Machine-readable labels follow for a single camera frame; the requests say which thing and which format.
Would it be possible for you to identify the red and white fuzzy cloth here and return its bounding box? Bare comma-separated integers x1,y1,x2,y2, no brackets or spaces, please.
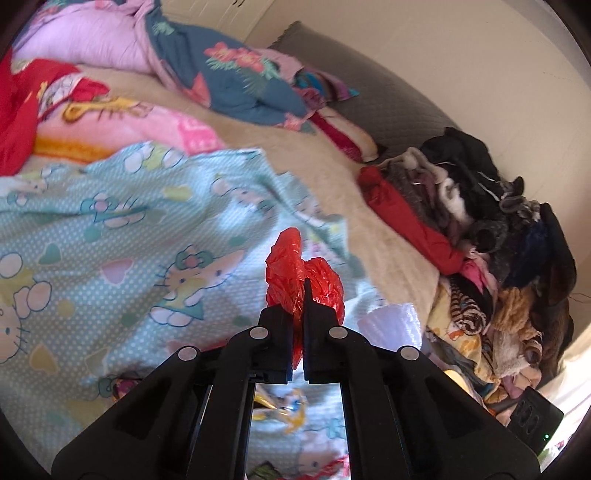
308,107,380,164

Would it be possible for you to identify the pile of mixed clothes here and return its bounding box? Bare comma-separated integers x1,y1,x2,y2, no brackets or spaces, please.
358,126,579,409

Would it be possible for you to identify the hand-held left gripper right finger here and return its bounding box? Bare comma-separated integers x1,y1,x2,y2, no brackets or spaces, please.
302,278,541,480

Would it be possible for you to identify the red plastic bag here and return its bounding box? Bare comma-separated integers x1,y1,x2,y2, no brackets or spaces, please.
264,227,345,370

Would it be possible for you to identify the blue floral quilt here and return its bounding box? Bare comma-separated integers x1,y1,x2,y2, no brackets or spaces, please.
144,4,320,136

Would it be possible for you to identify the grey padded headboard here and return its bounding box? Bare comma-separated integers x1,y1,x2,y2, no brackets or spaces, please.
267,21,459,172

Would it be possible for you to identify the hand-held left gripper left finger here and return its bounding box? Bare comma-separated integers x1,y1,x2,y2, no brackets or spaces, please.
51,305,296,480

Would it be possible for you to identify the colourful striped cloth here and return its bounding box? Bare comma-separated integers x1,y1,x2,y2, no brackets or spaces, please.
293,68,360,109

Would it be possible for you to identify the pink printed blanket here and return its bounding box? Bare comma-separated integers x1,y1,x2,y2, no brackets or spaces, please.
33,74,228,165

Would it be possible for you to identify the beige fleece blanket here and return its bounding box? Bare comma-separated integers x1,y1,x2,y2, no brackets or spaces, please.
76,65,440,319

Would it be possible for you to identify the light blue cat-print blanket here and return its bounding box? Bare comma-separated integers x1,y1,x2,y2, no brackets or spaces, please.
0,142,423,480

